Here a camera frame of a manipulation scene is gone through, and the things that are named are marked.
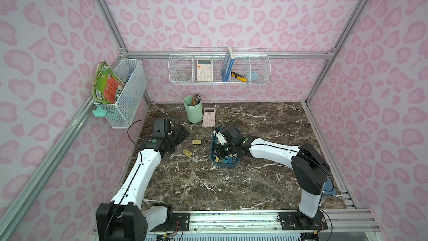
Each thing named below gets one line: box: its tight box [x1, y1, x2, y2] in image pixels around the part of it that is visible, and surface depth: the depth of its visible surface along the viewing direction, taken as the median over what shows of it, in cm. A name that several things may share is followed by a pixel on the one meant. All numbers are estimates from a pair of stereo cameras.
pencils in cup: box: [191, 93, 202, 106], surface depth 103 cm
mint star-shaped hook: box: [91, 104, 108, 118], surface depth 64 cm
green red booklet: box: [92, 60, 125, 104], surface depth 73 cm
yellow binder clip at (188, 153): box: [182, 148, 193, 157], surface depth 97 cm
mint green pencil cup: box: [183, 94, 203, 123], surface depth 108 cm
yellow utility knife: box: [231, 71, 248, 83], surface depth 98 cm
